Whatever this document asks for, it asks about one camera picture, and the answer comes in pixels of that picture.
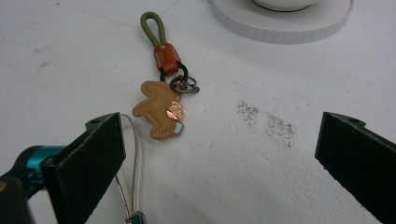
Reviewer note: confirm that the white table mat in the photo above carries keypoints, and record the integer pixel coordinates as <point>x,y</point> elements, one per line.
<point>243,174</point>

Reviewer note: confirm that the white bowl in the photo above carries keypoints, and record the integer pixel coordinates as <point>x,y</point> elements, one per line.
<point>285,3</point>

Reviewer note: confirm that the white key stand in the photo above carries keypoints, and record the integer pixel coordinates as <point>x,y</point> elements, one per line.
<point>280,29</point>

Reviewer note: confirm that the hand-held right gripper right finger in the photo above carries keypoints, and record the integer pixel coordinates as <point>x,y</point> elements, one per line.
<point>361,161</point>

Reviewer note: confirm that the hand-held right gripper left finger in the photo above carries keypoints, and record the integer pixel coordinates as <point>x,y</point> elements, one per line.
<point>84,168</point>

